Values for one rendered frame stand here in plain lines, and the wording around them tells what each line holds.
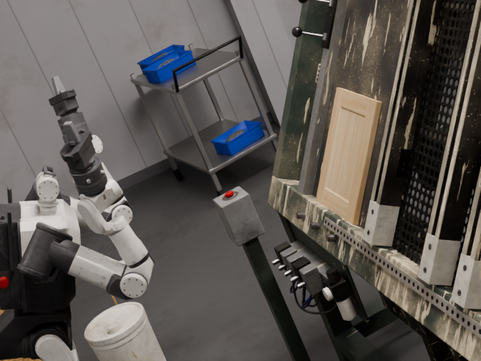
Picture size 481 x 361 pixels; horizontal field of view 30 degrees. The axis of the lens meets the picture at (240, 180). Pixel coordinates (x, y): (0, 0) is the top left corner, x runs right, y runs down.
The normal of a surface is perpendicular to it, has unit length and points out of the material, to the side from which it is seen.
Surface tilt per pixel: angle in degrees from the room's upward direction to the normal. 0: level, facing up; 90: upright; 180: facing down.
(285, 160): 90
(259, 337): 0
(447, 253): 90
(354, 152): 57
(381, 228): 90
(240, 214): 90
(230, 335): 0
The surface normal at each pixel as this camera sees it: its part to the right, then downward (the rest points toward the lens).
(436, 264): 0.31, 0.24
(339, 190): -0.94, -0.09
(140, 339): 0.69, 0.04
